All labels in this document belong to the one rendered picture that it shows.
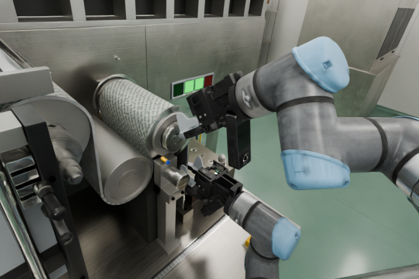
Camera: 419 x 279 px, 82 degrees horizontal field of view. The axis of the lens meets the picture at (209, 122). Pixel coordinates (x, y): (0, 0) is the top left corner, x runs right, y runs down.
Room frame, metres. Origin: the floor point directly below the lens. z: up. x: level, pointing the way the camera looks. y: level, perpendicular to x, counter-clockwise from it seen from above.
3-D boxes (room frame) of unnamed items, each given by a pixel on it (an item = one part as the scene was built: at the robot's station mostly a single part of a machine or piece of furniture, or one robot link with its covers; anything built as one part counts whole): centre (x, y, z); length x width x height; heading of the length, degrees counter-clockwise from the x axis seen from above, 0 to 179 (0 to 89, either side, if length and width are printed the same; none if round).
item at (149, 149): (0.49, 0.09, 1.25); 0.15 x 0.01 x 0.15; 140
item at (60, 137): (0.29, 0.23, 1.34); 0.06 x 0.06 x 0.06; 50
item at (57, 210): (0.16, 0.15, 1.37); 0.05 x 0.01 x 0.01; 50
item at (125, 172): (0.48, 0.26, 1.18); 0.26 x 0.12 x 0.12; 50
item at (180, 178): (0.41, 0.05, 1.18); 0.04 x 0.02 x 0.04; 140
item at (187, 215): (0.62, 0.14, 0.92); 0.28 x 0.04 x 0.04; 50
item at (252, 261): (0.34, -0.16, 1.01); 0.11 x 0.08 x 0.11; 172
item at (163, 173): (0.44, 0.08, 1.05); 0.06 x 0.05 x 0.31; 50
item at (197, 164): (0.55, 0.02, 1.11); 0.09 x 0.03 x 0.06; 41
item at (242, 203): (0.41, -0.10, 1.11); 0.08 x 0.05 x 0.08; 140
